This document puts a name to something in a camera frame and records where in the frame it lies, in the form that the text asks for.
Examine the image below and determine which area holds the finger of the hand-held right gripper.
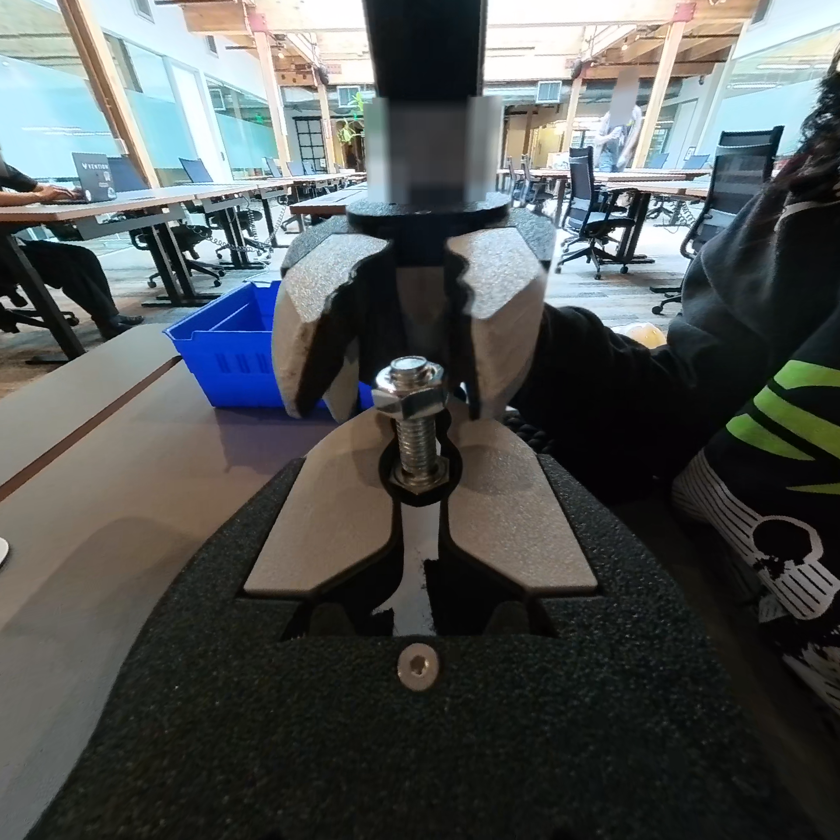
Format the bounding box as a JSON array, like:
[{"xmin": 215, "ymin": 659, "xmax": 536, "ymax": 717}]
[
  {"xmin": 271, "ymin": 233, "xmax": 395, "ymax": 423},
  {"xmin": 445, "ymin": 228, "xmax": 550, "ymax": 423}
]

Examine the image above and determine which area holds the blue plastic bin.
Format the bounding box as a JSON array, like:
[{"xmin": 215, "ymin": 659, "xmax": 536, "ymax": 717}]
[{"xmin": 163, "ymin": 280, "xmax": 375, "ymax": 412}]

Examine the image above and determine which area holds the silver threaded bolt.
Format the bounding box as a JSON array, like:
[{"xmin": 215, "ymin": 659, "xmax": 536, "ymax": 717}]
[{"xmin": 389, "ymin": 354, "xmax": 452, "ymax": 494}]

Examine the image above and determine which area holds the person in black hoodie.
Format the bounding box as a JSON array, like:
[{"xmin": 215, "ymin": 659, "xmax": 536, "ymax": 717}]
[{"xmin": 669, "ymin": 46, "xmax": 840, "ymax": 716}]

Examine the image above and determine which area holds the wooden desk with black legs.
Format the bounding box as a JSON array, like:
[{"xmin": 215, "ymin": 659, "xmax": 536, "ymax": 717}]
[{"xmin": 0, "ymin": 185, "xmax": 227, "ymax": 366}]

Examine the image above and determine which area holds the grey laptop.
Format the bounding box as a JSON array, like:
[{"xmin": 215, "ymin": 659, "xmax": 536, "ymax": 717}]
[{"xmin": 71, "ymin": 152, "xmax": 120, "ymax": 204}]

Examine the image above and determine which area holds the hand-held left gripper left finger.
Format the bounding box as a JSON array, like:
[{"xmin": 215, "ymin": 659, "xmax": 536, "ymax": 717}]
[{"xmin": 243, "ymin": 408, "xmax": 403, "ymax": 598}]

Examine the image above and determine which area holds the silver hex nut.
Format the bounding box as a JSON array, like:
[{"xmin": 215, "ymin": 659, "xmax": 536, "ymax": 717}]
[{"xmin": 371, "ymin": 382, "xmax": 455, "ymax": 422}]

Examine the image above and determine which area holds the person's right forearm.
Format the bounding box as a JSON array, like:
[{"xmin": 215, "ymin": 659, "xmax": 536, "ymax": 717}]
[{"xmin": 515, "ymin": 305, "xmax": 697, "ymax": 506}]

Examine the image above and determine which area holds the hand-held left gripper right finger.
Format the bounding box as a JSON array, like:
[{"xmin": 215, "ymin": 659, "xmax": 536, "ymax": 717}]
[{"xmin": 438, "ymin": 416, "xmax": 600, "ymax": 598}]

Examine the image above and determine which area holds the black office chair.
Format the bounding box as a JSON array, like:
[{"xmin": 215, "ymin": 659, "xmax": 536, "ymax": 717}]
[
  {"xmin": 128, "ymin": 220, "xmax": 228, "ymax": 291},
  {"xmin": 651, "ymin": 125, "xmax": 786, "ymax": 317},
  {"xmin": 556, "ymin": 146, "xmax": 636, "ymax": 281}
]

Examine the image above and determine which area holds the green hanging plant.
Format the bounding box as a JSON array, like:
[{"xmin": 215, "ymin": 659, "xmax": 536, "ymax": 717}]
[{"xmin": 336, "ymin": 91, "xmax": 366, "ymax": 147}]

